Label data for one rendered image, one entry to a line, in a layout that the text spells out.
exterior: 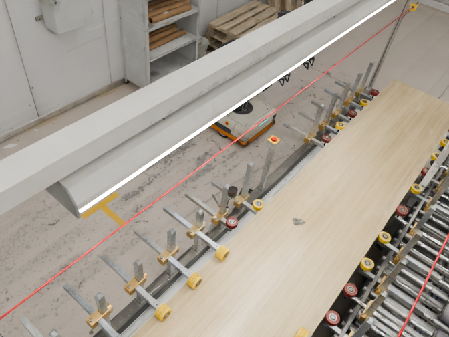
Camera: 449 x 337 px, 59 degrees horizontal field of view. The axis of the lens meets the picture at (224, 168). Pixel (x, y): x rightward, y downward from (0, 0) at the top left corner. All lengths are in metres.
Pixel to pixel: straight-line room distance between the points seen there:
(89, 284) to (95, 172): 2.63
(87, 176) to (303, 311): 1.78
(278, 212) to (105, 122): 2.03
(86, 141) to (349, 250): 2.17
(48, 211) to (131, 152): 3.08
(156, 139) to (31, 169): 0.30
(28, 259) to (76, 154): 2.92
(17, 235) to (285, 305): 2.43
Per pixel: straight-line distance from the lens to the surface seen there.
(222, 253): 2.41
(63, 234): 3.77
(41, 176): 0.80
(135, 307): 2.55
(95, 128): 0.86
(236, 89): 1.14
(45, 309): 3.44
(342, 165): 3.26
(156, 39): 5.16
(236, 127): 4.34
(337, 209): 2.92
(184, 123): 1.01
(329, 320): 2.44
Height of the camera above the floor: 3.01
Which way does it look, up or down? 45 degrees down
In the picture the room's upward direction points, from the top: 9 degrees clockwise
